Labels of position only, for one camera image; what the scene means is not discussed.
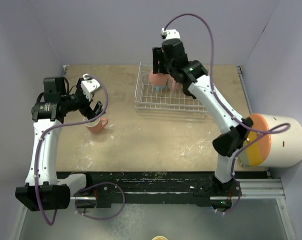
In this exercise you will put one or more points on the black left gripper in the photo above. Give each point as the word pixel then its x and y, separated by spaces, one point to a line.
pixel 87 111

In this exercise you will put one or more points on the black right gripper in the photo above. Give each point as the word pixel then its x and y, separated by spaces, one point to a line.
pixel 157 56

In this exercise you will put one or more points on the salmon pink mug with handle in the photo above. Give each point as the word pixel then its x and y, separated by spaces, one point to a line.
pixel 98 125

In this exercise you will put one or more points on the salmon pink cup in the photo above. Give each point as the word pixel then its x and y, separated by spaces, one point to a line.
pixel 158 79

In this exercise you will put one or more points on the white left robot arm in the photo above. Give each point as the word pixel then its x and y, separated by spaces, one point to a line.
pixel 42 190

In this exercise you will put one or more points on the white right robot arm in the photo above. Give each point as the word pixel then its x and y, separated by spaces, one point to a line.
pixel 233 127

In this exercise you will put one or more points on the blue cup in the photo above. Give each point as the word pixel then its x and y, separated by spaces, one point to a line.
pixel 159 88

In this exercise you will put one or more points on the light pink mug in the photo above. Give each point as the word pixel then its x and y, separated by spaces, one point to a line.
pixel 172 84

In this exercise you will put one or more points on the black mug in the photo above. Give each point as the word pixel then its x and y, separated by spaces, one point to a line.
pixel 187 92

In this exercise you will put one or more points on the yellow round object at bottom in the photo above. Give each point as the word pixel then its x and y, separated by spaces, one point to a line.
pixel 159 238

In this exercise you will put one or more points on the cream cylinder with orange lid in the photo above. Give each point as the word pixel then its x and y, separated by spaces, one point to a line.
pixel 280 150

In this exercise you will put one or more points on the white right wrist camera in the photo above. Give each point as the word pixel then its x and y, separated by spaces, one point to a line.
pixel 167 34

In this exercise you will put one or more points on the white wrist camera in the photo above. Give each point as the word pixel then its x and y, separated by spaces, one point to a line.
pixel 89 86
pixel 167 34

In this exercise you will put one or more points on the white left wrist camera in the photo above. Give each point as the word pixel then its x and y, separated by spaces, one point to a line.
pixel 89 86

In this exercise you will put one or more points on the white wire dish rack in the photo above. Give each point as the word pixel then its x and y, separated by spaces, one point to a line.
pixel 147 98

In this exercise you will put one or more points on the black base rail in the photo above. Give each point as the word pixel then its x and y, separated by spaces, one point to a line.
pixel 157 187

